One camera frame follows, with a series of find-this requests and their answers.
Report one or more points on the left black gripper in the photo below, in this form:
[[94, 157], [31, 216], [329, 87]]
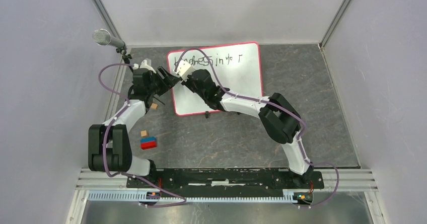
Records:
[[169, 81]]

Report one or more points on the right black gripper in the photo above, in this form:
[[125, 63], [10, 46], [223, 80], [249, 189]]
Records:
[[187, 83]]

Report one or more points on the pink framed whiteboard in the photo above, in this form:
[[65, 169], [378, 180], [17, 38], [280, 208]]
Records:
[[238, 67]]

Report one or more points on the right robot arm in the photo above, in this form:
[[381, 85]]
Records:
[[281, 121]]

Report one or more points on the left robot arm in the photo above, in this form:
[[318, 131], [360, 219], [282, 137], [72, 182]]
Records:
[[108, 143]]

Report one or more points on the blue block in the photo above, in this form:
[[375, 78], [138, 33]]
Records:
[[148, 139]]

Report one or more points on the red block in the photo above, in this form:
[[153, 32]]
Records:
[[148, 145]]

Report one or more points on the grey microphone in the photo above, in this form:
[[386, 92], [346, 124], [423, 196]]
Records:
[[104, 38]]

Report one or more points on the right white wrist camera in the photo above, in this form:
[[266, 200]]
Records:
[[184, 69]]

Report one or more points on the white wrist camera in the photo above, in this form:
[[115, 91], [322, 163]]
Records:
[[144, 66], [184, 69]]

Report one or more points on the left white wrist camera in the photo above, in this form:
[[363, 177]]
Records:
[[144, 66]]

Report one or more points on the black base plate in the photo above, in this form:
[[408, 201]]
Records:
[[231, 182]]

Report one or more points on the aluminium rail frame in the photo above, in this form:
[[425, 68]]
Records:
[[349, 196]]

